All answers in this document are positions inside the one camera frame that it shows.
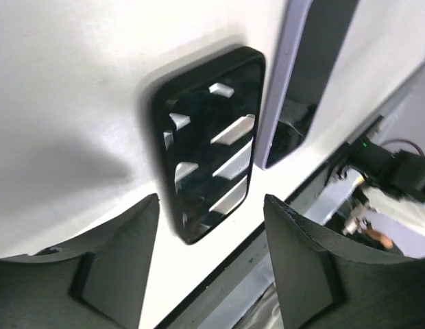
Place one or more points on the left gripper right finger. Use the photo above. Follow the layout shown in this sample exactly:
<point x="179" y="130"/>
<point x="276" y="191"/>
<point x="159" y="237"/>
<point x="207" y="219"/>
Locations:
<point x="326" y="280"/>

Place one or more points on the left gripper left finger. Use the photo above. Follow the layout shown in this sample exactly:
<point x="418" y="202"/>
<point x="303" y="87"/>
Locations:
<point x="94" y="280"/>

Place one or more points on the black phone case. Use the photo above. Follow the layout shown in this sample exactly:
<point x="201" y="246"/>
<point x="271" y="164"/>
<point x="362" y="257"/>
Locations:
<point x="164" y="144"/>

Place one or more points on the black phone teal edge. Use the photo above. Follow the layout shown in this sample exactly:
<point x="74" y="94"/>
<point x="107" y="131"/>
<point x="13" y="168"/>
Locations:
<point x="325" y="28"/>

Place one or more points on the lavender phone case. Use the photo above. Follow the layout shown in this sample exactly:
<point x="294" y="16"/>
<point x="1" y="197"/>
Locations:
<point x="288" y="44"/>

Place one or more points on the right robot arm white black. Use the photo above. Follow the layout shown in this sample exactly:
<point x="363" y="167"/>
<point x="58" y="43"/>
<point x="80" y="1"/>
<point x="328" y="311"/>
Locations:
<point x="394" y="183"/>

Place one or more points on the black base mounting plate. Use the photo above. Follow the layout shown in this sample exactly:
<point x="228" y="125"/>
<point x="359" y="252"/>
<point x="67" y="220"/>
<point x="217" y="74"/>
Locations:
<point x="244" y="282"/>

